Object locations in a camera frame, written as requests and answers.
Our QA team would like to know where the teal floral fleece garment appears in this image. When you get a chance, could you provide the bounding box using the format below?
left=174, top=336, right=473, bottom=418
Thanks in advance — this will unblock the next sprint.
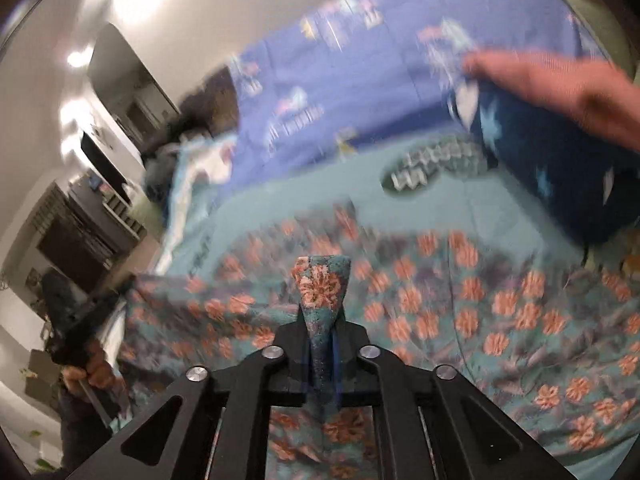
left=118, top=203, right=639, bottom=479

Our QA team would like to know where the teal printed bed sheet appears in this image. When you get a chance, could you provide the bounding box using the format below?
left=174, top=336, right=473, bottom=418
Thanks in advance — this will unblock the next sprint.
left=144, top=129, right=640, bottom=480

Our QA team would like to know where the pink folded garment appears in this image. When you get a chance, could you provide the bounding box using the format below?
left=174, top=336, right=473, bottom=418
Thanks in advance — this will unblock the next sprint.
left=463, top=50, right=639, bottom=152

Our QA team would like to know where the blue patterned pillow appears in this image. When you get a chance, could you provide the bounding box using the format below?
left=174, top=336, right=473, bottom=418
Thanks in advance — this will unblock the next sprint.
left=229, top=0, right=603, bottom=190

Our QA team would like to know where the navy star folded garment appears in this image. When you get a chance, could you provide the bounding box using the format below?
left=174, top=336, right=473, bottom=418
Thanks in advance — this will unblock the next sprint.
left=448, top=79, right=639, bottom=245

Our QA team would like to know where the person's left hand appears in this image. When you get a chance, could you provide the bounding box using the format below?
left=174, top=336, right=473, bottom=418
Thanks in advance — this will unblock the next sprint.
left=62, top=338, right=116, bottom=396

